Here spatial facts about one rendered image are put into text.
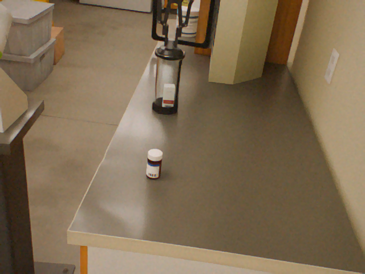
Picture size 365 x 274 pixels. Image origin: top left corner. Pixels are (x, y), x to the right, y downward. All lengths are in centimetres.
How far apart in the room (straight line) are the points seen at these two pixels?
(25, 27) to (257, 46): 230
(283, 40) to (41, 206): 163
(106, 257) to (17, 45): 297
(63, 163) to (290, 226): 206
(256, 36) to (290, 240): 106
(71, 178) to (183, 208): 176
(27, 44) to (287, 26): 232
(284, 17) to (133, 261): 152
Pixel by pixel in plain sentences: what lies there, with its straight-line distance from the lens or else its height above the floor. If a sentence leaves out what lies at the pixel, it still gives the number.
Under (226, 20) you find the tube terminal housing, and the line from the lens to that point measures 180.
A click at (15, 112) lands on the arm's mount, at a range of 148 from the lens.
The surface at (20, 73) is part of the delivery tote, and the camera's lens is 393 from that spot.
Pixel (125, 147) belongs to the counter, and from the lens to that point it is 132.
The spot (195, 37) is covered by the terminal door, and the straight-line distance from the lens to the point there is 215.
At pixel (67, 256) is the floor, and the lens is 228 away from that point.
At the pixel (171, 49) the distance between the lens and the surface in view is 147.
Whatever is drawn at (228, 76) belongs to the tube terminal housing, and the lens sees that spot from 187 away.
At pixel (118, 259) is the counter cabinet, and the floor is 87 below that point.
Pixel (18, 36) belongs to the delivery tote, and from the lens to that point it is 380.
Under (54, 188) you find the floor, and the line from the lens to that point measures 272.
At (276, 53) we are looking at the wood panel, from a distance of 225.
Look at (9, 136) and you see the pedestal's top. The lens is 140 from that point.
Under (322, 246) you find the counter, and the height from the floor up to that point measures 94.
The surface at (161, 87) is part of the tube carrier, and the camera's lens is 150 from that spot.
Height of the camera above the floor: 163
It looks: 29 degrees down
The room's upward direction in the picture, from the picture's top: 7 degrees clockwise
